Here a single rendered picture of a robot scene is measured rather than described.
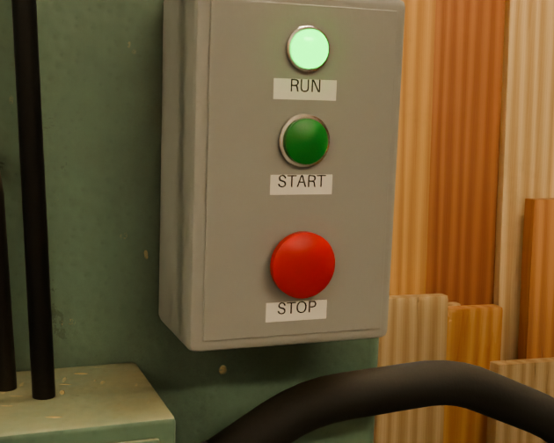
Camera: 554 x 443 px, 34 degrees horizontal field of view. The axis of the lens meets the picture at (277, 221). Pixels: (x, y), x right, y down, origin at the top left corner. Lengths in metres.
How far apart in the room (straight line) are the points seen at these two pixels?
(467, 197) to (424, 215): 0.13
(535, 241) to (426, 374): 1.48
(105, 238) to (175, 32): 0.10
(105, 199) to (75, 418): 0.11
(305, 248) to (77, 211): 0.11
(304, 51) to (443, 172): 1.54
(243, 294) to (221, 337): 0.02
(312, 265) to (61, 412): 0.12
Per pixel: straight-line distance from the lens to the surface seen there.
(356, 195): 0.41
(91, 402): 0.41
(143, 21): 0.44
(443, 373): 0.48
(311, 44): 0.39
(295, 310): 0.41
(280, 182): 0.40
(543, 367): 1.88
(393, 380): 0.47
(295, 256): 0.40
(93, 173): 0.44
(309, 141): 0.40
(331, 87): 0.40
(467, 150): 1.95
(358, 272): 0.42
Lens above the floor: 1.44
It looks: 9 degrees down
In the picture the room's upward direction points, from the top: 2 degrees clockwise
